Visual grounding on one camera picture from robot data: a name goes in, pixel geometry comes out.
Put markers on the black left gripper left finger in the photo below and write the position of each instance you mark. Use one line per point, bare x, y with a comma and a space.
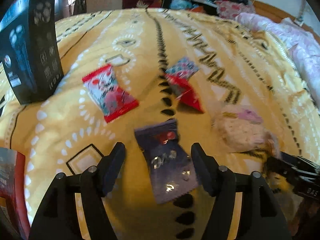
56, 217

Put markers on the purple snack packet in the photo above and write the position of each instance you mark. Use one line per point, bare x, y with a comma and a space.
171, 169

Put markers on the pink clear biscuit packet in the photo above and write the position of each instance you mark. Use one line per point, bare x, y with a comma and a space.
241, 129

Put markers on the red white candy packet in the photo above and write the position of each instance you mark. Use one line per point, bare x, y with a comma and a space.
107, 94

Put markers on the red blue patterned candy packet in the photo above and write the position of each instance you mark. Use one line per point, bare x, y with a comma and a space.
178, 77

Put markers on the pink floral quilt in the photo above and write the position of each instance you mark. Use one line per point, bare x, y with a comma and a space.
301, 45

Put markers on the red face mask box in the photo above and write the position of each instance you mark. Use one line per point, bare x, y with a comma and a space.
14, 219

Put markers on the black electric shaver box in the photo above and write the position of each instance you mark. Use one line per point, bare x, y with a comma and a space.
29, 51

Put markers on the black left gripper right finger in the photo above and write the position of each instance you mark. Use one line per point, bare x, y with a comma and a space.
260, 216

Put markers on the wooden headboard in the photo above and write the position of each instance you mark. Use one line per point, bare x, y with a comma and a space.
276, 15

